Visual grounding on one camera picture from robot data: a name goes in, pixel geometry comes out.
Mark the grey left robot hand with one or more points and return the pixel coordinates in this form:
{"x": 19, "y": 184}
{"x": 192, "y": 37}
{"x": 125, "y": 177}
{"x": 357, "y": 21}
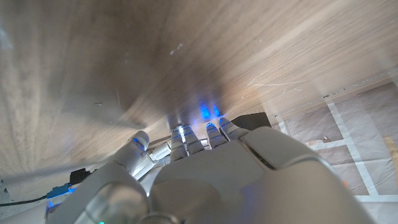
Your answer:
{"x": 233, "y": 186}

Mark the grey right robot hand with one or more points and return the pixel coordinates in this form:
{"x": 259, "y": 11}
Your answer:
{"x": 160, "y": 151}

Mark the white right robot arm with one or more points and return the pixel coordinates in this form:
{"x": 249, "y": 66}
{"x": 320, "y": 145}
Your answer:
{"x": 18, "y": 216}

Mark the printed bookshelf backdrop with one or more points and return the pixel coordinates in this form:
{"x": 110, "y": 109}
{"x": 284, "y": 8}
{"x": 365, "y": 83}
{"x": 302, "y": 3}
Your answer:
{"x": 367, "y": 124}

